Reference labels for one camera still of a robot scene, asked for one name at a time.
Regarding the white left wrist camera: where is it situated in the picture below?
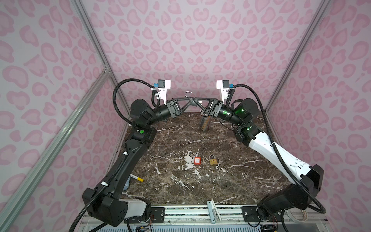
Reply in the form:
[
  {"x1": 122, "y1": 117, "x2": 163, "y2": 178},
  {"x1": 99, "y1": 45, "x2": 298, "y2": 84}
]
[{"x1": 154, "y1": 79, "x2": 171, "y2": 104}]

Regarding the roll of clear tape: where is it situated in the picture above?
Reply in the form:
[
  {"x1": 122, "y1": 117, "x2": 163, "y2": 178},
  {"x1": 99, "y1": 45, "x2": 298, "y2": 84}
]
[{"x1": 286, "y1": 208, "x2": 308, "y2": 223}]

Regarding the aluminium corner post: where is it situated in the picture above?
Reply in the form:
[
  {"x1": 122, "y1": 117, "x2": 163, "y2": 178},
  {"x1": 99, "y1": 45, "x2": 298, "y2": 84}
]
[
  {"x1": 71, "y1": 0, "x2": 132, "y2": 115},
  {"x1": 265, "y1": 0, "x2": 332, "y2": 112}
]

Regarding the black right camera cable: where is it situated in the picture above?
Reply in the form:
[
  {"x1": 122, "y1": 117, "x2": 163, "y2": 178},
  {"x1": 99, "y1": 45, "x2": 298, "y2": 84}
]
[{"x1": 233, "y1": 84, "x2": 327, "y2": 215}]

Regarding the aluminium corner post left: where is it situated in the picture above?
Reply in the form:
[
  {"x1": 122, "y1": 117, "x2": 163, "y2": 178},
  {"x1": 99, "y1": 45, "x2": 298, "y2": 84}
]
[{"x1": 71, "y1": 0, "x2": 132, "y2": 115}]

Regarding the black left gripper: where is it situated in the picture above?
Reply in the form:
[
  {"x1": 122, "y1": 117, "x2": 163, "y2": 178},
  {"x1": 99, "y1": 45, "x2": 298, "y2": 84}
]
[{"x1": 147, "y1": 99, "x2": 193, "y2": 129}]

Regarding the brass padlock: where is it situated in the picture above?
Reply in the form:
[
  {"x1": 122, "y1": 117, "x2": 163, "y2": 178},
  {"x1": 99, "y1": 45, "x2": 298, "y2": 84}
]
[{"x1": 209, "y1": 155, "x2": 219, "y2": 166}]

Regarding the diagonal aluminium brace left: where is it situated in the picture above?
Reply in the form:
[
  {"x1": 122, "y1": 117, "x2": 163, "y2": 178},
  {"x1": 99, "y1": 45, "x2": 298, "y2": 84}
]
[{"x1": 1, "y1": 70, "x2": 112, "y2": 232}]

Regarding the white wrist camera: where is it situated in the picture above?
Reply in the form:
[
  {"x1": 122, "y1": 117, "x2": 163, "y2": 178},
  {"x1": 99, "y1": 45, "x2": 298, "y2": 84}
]
[
  {"x1": 216, "y1": 80, "x2": 235, "y2": 105},
  {"x1": 154, "y1": 79, "x2": 171, "y2": 104}
]

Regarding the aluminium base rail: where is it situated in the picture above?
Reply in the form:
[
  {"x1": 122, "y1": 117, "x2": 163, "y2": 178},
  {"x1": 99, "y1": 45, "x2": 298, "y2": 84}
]
[{"x1": 78, "y1": 204, "x2": 331, "y2": 232}]

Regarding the aluminium corner post right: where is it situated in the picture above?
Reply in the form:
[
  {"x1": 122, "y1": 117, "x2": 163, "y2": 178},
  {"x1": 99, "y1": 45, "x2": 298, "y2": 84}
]
[{"x1": 265, "y1": 0, "x2": 332, "y2": 112}]

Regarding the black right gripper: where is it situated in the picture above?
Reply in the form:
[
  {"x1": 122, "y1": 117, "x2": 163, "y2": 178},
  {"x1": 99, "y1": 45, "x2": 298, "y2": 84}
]
[{"x1": 195, "y1": 100, "x2": 245, "y2": 127}]

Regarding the aluminium clamp bracket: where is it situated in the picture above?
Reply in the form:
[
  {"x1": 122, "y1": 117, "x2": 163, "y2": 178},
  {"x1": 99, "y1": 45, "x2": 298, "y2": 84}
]
[{"x1": 207, "y1": 199, "x2": 221, "y2": 224}]

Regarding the black left camera cable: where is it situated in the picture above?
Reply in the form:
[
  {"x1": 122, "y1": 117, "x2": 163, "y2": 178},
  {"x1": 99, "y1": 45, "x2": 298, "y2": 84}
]
[{"x1": 112, "y1": 78, "x2": 154, "y2": 127}]

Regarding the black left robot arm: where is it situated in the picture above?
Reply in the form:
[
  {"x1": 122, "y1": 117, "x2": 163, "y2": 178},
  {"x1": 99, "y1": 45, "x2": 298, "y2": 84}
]
[{"x1": 70, "y1": 98, "x2": 202, "y2": 232}]

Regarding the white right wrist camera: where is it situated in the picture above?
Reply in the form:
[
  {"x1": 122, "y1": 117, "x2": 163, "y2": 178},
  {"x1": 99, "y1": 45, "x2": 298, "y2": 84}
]
[{"x1": 216, "y1": 80, "x2": 235, "y2": 105}]

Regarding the yellow white marker pen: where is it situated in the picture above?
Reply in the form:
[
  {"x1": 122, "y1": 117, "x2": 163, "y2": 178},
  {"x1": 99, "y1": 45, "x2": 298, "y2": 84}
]
[{"x1": 130, "y1": 174, "x2": 144, "y2": 182}]

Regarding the small black padlock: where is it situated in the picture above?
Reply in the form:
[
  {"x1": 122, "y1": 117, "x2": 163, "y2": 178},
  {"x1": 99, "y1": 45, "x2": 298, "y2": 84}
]
[{"x1": 185, "y1": 91, "x2": 203, "y2": 106}]

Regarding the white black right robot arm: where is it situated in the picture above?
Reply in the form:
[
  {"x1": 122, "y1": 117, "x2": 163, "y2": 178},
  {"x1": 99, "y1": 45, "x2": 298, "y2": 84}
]
[{"x1": 191, "y1": 98, "x2": 326, "y2": 220}]

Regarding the red safety padlock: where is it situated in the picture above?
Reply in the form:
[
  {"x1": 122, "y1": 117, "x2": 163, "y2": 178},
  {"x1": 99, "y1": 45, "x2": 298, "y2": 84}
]
[{"x1": 194, "y1": 152, "x2": 202, "y2": 165}]

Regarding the black camera cable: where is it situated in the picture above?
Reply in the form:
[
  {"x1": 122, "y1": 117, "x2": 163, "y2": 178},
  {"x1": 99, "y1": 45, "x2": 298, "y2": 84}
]
[
  {"x1": 233, "y1": 84, "x2": 327, "y2": 215},
  {"x1": 112, "y1": 78, "x2": 154, "y2": 127}
]

